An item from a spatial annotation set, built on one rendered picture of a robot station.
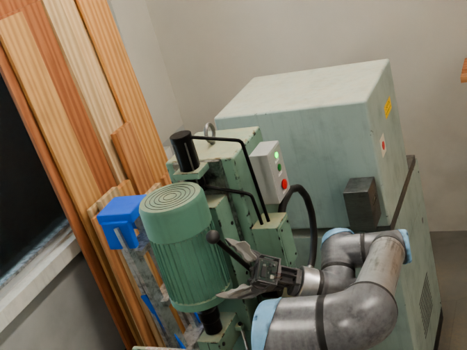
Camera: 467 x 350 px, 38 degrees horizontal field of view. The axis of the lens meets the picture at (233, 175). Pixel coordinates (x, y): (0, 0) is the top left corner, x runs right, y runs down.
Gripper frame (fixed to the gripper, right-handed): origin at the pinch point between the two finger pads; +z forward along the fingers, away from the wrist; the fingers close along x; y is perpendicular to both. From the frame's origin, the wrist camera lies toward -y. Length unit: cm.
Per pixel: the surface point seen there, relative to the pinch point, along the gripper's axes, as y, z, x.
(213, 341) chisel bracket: -24.0, -6.5, 13.4
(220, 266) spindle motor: -7.7, -1.8, -2.8
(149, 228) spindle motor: -1.6, 19.2, -6.1
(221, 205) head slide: -6.6, 1.2, -19.5
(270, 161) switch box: -4.3, -10.1, -35.2
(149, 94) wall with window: -191, 24, -157
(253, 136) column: -7.3, -4.6, -43.3
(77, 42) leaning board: -123, 65, -133
